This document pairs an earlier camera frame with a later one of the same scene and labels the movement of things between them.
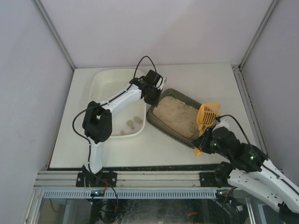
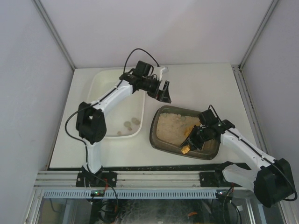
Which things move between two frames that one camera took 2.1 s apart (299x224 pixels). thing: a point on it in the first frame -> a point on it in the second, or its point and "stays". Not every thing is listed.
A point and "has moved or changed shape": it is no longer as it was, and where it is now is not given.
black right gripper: x=202 y=139 -> x=195 y=139
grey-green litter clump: x=129 y=122 has moved or changed shape
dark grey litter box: x=176 y=114 has moved or changed shape
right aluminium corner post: x=270 y=11 stays
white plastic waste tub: x=129 y=120 stays
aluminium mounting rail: x=67 y=180 stays
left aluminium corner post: x=48 y=21 stays
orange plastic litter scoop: x=206 y=117 -> x=186 y=149
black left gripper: x=152 y=96 -> x=158 y=88
